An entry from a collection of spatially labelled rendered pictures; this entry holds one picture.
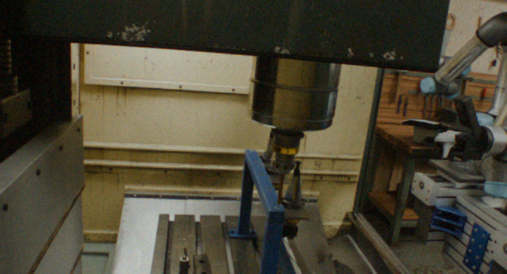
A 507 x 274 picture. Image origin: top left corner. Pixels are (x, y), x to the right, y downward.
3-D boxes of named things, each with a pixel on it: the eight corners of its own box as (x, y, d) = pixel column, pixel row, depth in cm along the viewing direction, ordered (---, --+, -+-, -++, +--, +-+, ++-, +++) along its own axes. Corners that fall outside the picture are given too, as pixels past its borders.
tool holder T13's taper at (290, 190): (283, 195, 106) (286, 170, 104) (299, 195, 107) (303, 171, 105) (286, 202, 102) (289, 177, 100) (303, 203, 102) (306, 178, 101)
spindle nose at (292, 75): (243, 107, 82) (248, 47, 78) (321, 113, 83) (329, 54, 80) (248, 128, 66) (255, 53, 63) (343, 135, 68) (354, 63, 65)
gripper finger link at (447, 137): (443, 163, 89) (456, 155, 95) (448, 137, 87) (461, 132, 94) (429, 158, 91) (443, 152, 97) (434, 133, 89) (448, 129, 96)
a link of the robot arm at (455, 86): (433, 96, 186) (437, 73, 184) (449, 97, 191) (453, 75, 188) (446, 100, 180) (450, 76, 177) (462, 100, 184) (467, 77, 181)
